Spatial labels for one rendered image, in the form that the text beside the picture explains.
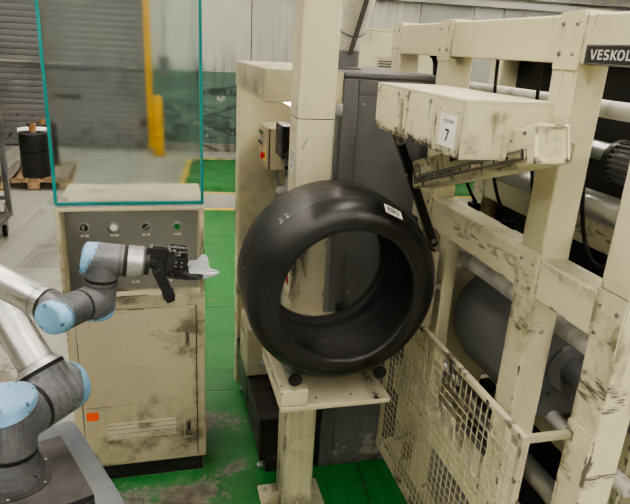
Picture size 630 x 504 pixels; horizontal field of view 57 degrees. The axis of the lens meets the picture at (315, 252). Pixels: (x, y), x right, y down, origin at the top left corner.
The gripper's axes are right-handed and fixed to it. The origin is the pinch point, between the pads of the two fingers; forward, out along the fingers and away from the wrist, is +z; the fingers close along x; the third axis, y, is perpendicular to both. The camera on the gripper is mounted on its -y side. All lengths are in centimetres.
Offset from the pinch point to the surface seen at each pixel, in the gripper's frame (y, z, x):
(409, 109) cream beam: 56, 49, -1
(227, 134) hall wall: -91, 115, 910
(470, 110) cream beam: 60, 50, -33
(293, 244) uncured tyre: 15.9, 18.7, -12.4
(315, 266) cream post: -4.9, 39.6, 28.0
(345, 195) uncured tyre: 30.2, 32.7, -6.9
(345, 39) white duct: 75, 51, 82
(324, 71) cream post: 62, 30, 29
